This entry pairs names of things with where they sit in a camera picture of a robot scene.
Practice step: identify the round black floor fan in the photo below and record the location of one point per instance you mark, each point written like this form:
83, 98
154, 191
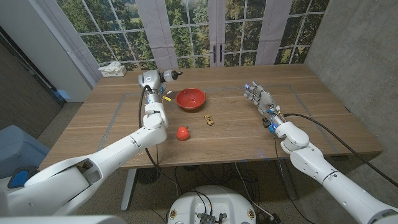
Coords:
146, 176

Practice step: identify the red apple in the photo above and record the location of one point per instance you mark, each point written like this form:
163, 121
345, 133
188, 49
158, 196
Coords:
183, 133

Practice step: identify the grey-blue upholstered chair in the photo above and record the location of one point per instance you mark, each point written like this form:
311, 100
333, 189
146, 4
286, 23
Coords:
18, 146

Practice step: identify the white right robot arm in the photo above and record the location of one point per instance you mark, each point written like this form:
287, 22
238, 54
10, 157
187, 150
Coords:
326, 174

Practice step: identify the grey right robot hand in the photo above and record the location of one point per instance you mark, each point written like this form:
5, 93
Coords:
262, 98

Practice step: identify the grey table leg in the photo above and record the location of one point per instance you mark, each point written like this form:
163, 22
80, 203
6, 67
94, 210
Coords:
287, 183

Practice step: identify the white tissue box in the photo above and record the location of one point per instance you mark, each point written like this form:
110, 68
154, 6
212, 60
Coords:
112, 71

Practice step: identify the yellow toy car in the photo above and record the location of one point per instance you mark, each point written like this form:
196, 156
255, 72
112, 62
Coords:
209, 119

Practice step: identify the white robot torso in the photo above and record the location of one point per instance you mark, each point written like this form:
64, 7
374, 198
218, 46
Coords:
211, 202

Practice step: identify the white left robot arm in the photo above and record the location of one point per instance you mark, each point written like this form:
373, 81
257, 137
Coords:
118, 149

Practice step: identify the black and blue foot pedal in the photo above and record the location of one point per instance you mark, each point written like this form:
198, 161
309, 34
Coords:
18, 179

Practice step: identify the red bowl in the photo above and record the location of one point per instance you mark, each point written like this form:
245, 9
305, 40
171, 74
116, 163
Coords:
190, 99

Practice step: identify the printed window backdrop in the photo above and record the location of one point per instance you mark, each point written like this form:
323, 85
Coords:
192, 31

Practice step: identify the white table leg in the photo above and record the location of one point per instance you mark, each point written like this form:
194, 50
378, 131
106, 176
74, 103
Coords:
127, 193

